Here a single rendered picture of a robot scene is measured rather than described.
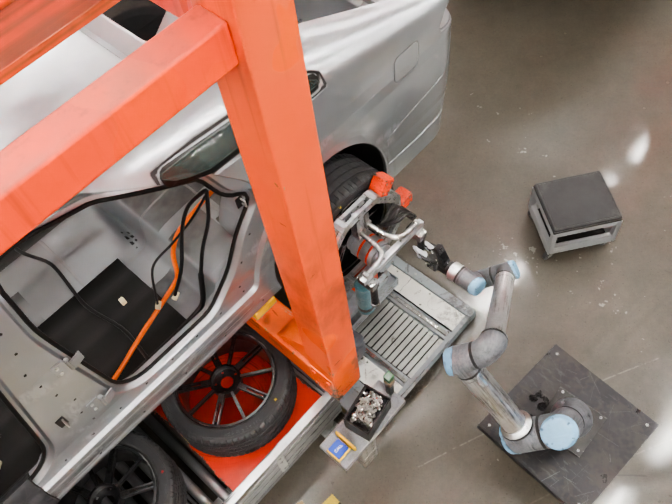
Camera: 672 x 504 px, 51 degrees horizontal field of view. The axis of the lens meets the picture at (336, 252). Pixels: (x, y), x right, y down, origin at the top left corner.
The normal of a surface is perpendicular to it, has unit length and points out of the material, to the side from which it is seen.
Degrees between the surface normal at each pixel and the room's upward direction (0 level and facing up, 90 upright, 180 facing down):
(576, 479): 0
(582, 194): 0
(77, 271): 55
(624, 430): 0
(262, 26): 90
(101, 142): 90
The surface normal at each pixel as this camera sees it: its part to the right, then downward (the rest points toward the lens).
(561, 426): -0.44, 0.04
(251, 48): 0.74, 0.53
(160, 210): -0.18, -0.44
